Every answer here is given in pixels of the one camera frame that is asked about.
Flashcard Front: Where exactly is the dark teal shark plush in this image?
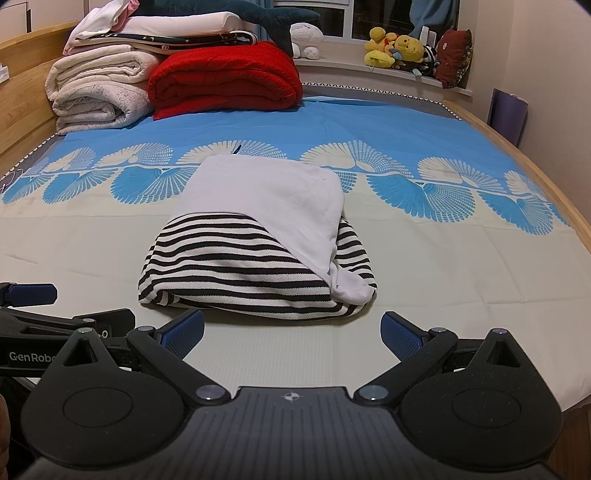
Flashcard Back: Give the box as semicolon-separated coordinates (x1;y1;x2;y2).
137;0;322;59

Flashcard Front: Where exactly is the blue cream patterned bedsheet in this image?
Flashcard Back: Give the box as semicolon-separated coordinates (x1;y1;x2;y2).
0;95;591;416

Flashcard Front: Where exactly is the white folded cloth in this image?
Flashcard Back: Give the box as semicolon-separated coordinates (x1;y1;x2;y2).
62;0;140;57

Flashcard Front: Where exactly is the navy star patterned blanket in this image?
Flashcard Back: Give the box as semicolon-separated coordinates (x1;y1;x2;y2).
102;30;260;57

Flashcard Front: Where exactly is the red folded blanket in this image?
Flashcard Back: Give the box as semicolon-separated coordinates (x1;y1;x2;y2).
148;41;304;121

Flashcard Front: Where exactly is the black white striped shirt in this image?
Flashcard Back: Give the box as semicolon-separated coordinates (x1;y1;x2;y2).
137;154;379;322

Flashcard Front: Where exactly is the purple paper bag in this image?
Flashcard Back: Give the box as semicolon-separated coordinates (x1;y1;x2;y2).
488;87;528;149

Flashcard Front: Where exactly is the yellow bear plush red shirt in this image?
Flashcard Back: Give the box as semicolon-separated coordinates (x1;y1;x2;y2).
392;34;426;71

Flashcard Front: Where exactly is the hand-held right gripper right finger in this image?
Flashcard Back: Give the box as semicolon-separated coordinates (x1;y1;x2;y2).
353;311;527;407

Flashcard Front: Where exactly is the window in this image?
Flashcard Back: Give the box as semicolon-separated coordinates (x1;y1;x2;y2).
271;0;416;40

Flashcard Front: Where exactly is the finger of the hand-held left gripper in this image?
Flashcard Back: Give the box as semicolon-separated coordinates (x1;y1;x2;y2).
69;309;137;339
0;282;59;307

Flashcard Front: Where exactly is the black white striped plush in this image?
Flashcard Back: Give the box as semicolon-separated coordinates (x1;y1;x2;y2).
417;45;440;78

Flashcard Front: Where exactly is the white window sill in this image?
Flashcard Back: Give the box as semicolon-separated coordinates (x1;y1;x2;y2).
294;36;474;101

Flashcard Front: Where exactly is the dark red cushion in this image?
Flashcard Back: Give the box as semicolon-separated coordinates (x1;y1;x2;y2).
433;28;474;90

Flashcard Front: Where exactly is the white pillow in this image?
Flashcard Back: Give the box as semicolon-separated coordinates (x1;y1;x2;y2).
124;12;251;40

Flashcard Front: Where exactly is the white plush toy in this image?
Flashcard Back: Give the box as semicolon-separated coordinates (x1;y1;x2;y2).
289;21;325;60

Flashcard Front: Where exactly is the blue curtain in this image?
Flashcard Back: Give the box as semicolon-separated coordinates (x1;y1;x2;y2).
408;0;463;43

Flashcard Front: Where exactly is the white fluffy folded blanket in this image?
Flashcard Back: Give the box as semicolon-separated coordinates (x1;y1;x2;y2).
45;49;160;136

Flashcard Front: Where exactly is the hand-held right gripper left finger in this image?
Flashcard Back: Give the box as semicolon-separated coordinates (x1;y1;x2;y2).
55;308;232;407

